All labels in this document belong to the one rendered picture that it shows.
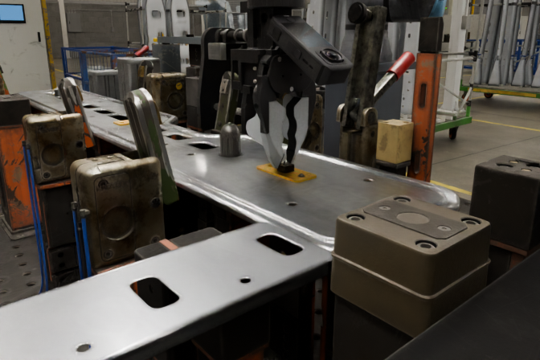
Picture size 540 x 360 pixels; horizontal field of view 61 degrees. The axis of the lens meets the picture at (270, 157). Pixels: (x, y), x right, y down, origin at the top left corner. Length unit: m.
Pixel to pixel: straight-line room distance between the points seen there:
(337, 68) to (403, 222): 0.24
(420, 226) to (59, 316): 0.24
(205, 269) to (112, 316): 0.08
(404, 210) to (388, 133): 0.30
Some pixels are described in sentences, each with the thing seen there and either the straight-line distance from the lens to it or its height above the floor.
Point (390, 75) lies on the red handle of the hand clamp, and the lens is 0.74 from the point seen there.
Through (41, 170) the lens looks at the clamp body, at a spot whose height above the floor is 0.96.
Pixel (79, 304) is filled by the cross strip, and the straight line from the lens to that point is 0.36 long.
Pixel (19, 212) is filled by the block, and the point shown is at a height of 0.76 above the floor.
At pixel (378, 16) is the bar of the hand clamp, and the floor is 1.20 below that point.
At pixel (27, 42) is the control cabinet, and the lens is 7.71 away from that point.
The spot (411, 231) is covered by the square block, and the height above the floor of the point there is 1.06.
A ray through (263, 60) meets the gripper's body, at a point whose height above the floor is 1.15.
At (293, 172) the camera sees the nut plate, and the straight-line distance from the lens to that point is 0.60.
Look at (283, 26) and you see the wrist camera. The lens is 0.55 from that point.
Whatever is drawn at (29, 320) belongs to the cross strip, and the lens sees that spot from 0.35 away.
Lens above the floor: 1.18
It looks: 15 degrees down
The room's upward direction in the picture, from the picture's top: straight up
